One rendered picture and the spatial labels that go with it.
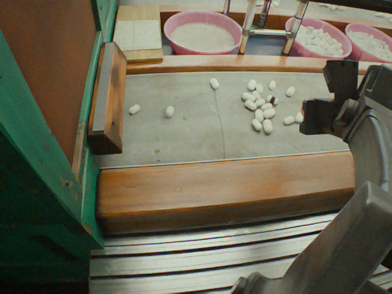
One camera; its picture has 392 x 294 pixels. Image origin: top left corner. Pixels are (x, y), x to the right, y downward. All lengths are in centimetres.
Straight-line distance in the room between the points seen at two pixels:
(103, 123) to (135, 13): 58
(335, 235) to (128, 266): 48
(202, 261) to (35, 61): 48
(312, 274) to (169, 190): 40
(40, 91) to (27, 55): 5
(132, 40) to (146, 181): 47
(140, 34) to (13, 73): 65
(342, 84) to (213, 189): 31
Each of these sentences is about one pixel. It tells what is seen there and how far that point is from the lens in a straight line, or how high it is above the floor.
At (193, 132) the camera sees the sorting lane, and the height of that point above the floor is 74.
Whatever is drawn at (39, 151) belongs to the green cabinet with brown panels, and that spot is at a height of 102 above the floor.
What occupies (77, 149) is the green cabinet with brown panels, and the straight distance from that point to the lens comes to 49.
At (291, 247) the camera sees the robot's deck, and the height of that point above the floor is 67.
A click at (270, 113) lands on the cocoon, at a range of 71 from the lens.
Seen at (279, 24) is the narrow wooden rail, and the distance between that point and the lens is 118.
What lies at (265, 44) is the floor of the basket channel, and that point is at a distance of 111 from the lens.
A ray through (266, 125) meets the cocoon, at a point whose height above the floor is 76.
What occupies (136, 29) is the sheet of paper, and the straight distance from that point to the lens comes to 92.
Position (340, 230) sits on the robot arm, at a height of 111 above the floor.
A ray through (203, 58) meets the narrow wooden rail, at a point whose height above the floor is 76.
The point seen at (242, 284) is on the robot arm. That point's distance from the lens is 47.
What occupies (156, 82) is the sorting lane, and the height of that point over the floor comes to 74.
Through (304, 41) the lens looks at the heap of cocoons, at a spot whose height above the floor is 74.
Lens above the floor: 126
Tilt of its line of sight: 56 degrees down
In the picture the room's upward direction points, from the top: 8 degrees clockwise
